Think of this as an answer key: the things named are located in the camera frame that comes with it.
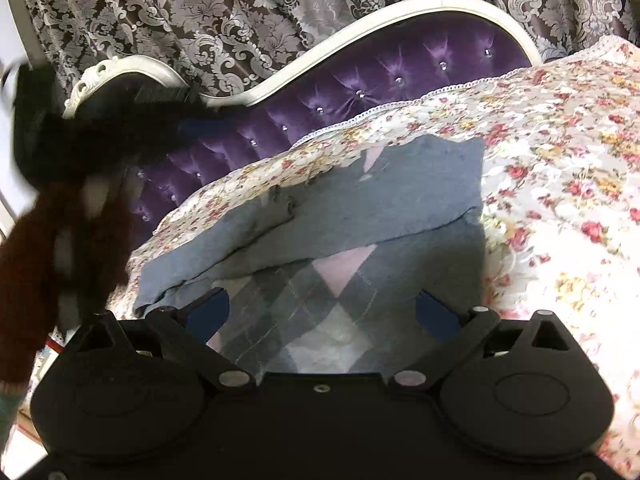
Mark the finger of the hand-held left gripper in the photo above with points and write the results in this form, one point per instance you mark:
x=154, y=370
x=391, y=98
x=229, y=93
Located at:
x=150, y=120

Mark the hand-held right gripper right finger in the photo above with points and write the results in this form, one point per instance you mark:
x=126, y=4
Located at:
x=439, y=317

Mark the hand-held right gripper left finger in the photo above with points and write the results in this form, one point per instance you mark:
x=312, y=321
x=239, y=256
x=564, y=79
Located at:
x=211, y=311

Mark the grey argyle sweater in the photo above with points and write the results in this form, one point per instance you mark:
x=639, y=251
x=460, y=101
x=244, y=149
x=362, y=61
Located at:
x=350, y=200

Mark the grey damask curtain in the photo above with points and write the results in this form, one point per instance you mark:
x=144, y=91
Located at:
x=200, y=10

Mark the floral bedspread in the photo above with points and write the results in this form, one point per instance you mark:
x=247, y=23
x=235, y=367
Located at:
x=550, y=160

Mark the purple tufted headboard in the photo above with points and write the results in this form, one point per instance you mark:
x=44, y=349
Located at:
x=375, y=85

